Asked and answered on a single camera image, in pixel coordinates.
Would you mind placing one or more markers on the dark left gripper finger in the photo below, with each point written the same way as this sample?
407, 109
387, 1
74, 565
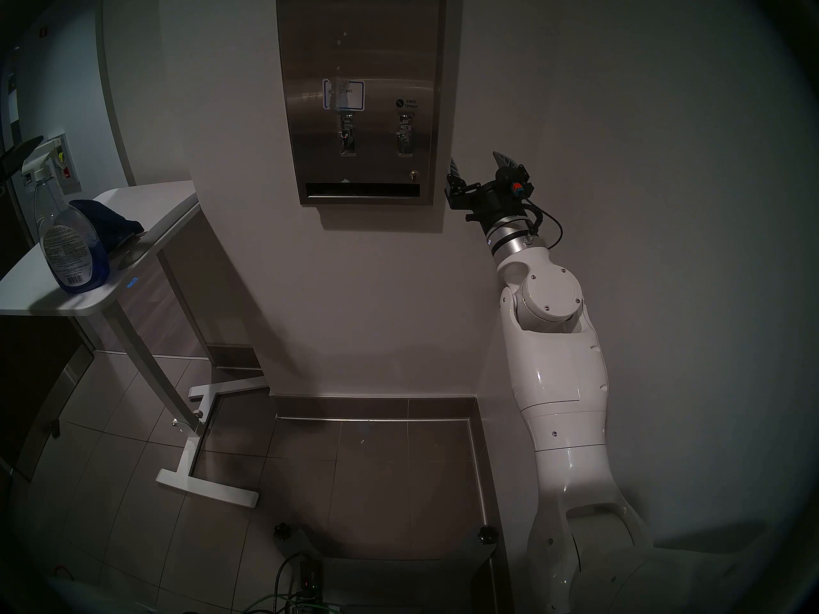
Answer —
16, 157

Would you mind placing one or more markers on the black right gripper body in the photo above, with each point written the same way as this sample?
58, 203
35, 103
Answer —
496, 200

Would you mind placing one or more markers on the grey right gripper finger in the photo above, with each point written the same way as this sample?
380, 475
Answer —
504, 160
455, 173

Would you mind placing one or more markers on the blue cleaner spray bottle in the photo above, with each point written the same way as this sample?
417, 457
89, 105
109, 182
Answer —
70, 248

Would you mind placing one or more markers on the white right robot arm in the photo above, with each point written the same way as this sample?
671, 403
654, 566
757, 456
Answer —
563, 376

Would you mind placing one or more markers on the dark blue cloth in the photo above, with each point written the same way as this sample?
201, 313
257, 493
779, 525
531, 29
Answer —
105, 222

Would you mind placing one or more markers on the blue bordered white label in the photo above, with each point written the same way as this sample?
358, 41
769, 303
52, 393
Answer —
345, 96

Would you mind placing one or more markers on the white table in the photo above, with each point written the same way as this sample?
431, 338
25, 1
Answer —
57, 286

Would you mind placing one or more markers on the black star knob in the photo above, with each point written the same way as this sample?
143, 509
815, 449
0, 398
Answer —
487, 535
283, 531

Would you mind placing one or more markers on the black box with red light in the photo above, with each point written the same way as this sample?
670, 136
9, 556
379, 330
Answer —
311, 575

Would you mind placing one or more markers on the stainless steel wall dispenser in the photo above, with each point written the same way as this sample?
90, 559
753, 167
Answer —
365, 43

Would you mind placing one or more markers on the grey robot base frame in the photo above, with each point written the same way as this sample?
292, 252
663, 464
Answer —
397, 581

